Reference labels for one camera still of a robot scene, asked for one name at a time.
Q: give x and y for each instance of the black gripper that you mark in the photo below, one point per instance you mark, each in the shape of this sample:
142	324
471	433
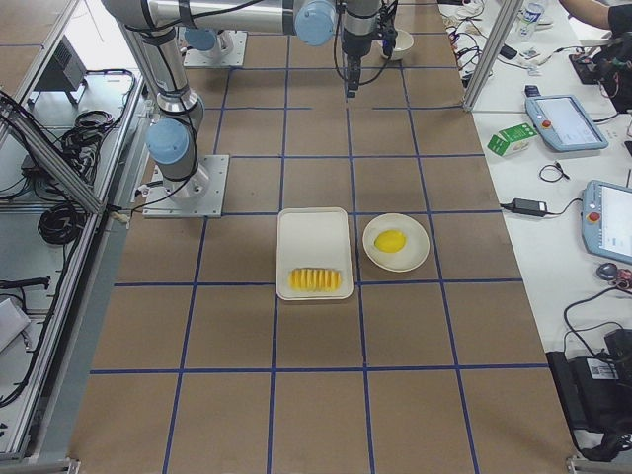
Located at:
355	44

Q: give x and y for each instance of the cream ceramic bowl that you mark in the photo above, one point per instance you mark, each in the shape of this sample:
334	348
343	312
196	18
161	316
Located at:
397	46

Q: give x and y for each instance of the yellow lemon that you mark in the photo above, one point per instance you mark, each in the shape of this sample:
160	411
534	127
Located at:
390	241

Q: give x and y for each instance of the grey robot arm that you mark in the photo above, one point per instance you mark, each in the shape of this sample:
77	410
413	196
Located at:
209	40
172	142

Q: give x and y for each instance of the green white carton box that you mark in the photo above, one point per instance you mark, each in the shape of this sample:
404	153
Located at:
511	140

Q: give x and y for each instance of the cream round plate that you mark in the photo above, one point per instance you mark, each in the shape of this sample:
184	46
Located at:
412	256

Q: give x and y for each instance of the cream rectangular tray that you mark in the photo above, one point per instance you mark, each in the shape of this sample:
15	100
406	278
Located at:
316	237

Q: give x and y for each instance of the far blue teach pendant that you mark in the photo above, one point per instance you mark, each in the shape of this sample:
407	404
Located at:
563	123

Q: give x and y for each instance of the blue teach pendant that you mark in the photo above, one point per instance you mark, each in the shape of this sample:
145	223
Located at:
606	220
563	123

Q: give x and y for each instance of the black power adapter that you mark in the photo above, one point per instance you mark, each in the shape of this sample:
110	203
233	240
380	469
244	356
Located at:
529	207

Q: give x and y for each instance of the sliced yellow mango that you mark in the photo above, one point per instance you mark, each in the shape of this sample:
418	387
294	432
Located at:
315	279

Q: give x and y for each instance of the near blue teach pendant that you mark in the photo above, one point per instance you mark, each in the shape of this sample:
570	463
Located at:
606	220

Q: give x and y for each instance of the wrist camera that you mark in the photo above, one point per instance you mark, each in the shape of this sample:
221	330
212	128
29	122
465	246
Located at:
388	37

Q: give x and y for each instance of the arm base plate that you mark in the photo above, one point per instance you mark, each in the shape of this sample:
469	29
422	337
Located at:
195	59
202	195

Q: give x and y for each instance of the aluminium frame post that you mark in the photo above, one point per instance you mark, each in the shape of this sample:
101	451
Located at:
505	12

